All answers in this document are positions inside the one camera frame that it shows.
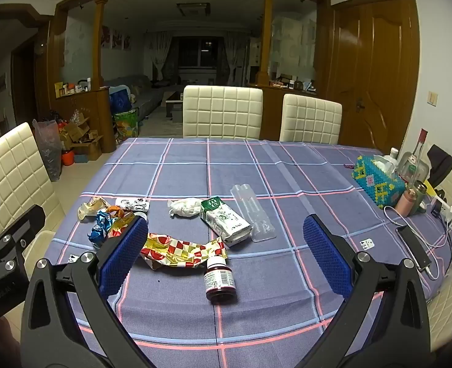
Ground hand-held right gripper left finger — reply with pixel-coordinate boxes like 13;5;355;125
20;217;154;368

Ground beaded tissue box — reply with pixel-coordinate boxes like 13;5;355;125
351;154;406;209

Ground black cloth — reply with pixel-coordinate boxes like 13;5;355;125
427;144;452;190

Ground white charging cable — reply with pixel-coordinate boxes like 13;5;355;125
384;205;452;280

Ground wooden door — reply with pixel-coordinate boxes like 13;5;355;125
327;0;420;154

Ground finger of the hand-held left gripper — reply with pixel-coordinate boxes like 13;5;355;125
0;204;46;274

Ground coffee table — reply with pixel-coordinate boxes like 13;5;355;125
165;90;184;123

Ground blue foil wrapper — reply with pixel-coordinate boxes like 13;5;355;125
89;211;115;245

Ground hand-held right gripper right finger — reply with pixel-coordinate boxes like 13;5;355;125
302;215;431;368

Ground grey sofa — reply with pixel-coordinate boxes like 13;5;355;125
103;75;165;119

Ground wall pictures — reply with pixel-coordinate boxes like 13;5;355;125
101;27;132;51

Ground open cardboard box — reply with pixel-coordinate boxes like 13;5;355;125
61;119;92;145
73;135;104;162

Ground crumpled beige wrapper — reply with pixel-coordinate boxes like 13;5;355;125
78;196;112;221

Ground wooden partition cabinet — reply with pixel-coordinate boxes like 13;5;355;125
50;88;117;152

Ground cream quilted chair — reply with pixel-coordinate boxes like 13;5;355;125
182;85;264;140
427;261;452;353
0;123;67;261
279;94;342;144

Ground group of small bottles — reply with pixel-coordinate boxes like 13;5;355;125
55;79;93;96

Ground red yellow checkered wrapper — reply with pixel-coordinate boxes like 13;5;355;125
139;232;230;271

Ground white printed snack wrapper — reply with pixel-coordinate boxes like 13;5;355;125
115;197;150;213

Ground gold foil wrapper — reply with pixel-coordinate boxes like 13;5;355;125
107;215;138;240

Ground colourful printed bag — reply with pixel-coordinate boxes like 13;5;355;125
113;109;139;140

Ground pink thermos bottle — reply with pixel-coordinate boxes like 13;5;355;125
396;180;427;216

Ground dark window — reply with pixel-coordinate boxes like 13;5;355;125
172;36;228;70

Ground dark medicine bottle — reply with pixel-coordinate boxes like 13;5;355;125
205;256;237;304

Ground crumpled white tissue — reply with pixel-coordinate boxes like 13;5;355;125
167;197;203;219

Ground black smartphone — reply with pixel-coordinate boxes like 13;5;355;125
396;225;432;271

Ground grey plastic bag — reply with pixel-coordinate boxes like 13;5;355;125
32;119;63;182

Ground green white milk carton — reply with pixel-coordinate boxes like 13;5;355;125
200;196;253;248

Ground ceiling lamp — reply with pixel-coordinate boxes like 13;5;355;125
177;2;210;17

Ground glass bottle with red cap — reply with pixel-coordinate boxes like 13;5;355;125
402;128;429;185

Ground patterned curtain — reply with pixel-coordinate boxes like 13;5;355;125
149;33;172;81
226;33;246;85

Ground clear plastic tray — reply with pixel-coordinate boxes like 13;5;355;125
230;184;276;243

